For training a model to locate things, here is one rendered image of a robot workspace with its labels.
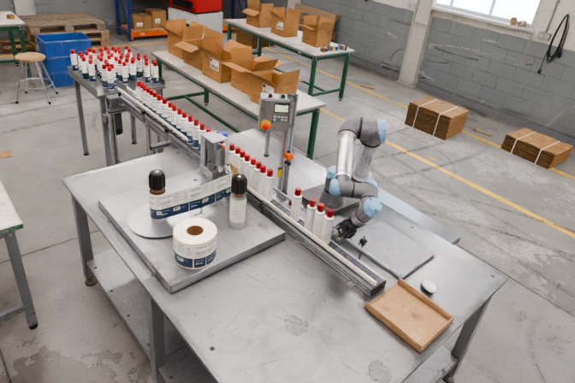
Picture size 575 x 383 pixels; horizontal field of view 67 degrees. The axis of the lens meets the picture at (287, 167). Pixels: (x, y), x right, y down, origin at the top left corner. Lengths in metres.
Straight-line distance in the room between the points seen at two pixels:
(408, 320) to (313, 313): 0.42
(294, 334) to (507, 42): 6.12
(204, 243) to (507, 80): 6.07
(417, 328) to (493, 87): 5.80
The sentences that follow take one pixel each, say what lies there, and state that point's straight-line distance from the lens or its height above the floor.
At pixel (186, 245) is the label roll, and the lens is 2.03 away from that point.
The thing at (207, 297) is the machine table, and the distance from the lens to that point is 2.05.
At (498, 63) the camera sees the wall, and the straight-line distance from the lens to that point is 7.46.
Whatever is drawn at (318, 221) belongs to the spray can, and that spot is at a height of 1.00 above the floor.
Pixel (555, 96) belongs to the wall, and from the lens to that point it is 7.21.
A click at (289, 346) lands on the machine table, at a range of 1.90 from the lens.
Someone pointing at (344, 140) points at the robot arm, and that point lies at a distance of 2.18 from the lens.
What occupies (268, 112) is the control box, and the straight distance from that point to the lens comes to 2.40.
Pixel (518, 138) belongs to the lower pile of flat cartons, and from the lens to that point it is 6.31.
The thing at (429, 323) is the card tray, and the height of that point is 0.83.
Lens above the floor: 2.31
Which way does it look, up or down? 29 degrees down
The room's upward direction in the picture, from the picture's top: 7 degrees clockwise
